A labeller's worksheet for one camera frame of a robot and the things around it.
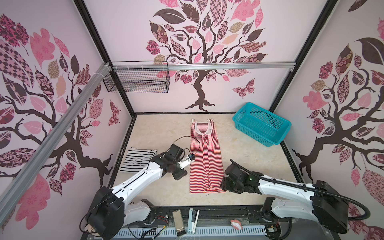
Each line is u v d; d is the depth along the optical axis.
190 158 0.73
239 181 0.63
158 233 0.69
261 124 1.14
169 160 0.62
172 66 1.51
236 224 0.67
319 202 0.41
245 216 0.74
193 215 0.72
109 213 0.39
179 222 0.70
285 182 0.51
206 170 0.88
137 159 0.92
